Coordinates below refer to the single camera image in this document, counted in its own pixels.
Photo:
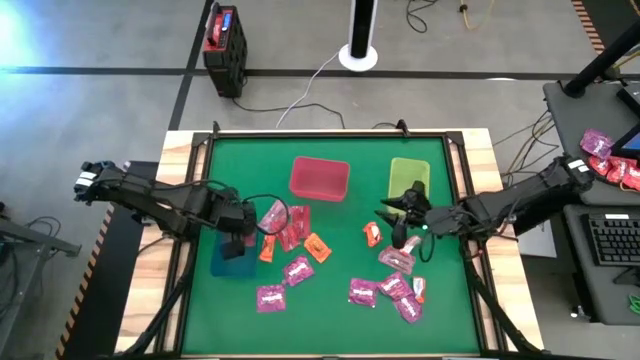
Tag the black striped floor mat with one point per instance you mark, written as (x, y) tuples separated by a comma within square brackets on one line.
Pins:
[(600, 20), (100, 300)]

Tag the black white tower fan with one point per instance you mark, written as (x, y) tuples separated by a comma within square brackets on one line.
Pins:
[(359, 35)]

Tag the red black power station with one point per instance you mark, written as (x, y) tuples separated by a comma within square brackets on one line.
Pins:
[(225, 50)]

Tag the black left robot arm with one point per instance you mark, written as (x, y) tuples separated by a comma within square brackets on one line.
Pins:
[(150, 195)]

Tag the dark grey desk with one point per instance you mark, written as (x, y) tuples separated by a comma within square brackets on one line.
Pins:
[(600, 295)]

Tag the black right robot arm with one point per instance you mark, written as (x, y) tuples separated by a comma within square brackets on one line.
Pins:
[(525, 195)]

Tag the grey metal cart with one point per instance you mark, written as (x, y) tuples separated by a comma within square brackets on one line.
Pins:
[(20, 260)]

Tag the green table mat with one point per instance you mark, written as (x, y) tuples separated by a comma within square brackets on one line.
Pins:
[(325, 320)]

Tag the blue plastic bin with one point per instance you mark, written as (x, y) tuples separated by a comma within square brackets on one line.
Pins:
[(232, 267)]

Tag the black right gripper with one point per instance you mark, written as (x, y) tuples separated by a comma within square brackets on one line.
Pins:
[(430, 217)]

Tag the yellow plastic bin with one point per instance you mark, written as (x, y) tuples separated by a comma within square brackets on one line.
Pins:
[(407, 172)]

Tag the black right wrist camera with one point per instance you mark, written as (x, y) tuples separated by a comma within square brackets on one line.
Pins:
[(418, 191)]

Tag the black table frame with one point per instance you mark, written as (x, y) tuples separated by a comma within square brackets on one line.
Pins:
[(325, 134)]

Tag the red candy pack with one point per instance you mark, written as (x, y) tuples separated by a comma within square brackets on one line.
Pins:
[(632, 178), (597, 165), (616, 171)]

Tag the black screen device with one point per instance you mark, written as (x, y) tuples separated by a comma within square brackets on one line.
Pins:
[(631, 142)]

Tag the pink plastic bin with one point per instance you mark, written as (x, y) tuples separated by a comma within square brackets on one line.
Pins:
[(320, 179)]

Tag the purple Skittles pack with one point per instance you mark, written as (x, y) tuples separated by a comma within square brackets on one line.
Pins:
[(271, 298), (395, 286), (596, 143), (409, 308), (363, 292), (298, 270)]

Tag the black frame clamp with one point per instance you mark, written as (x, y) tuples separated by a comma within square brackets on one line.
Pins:
[(216, 129), (402, 127)]

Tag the black keyboard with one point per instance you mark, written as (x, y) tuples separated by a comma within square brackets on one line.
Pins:
[(615, 240)]

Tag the pale red Twizzlers pack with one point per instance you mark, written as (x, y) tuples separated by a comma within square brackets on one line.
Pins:
[(412, 243), (272, 217), (396, 260)]

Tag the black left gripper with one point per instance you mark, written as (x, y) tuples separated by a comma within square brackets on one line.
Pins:
[(237, 215)]

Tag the black monitor pole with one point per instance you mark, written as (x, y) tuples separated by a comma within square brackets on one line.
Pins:
[(600, 62)]

